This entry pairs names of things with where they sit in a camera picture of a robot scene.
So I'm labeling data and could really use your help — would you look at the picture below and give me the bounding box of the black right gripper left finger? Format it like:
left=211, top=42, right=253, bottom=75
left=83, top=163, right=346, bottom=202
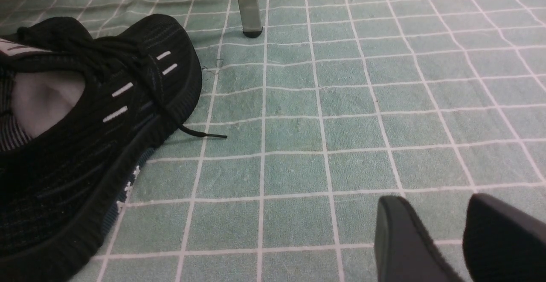
left=374, top=196, right=463, bottom=282

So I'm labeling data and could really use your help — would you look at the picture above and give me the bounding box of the black knit sneaker right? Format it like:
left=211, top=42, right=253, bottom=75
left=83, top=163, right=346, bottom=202
left=0, top=14, right=212, bottom=282

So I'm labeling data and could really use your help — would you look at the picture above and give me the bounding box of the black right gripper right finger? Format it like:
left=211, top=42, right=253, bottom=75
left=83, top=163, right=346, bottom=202
left=462, top=193, right=546, bottom=282

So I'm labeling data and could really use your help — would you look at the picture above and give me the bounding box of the green checked floor cloth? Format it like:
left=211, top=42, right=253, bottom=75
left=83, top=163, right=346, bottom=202
left=1, top=0, right=546, bottom=282

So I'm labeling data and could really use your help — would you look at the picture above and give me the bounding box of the silver metal shoe rack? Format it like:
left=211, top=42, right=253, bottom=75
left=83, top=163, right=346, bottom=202
left=237, top=0, right=263, bottom=38

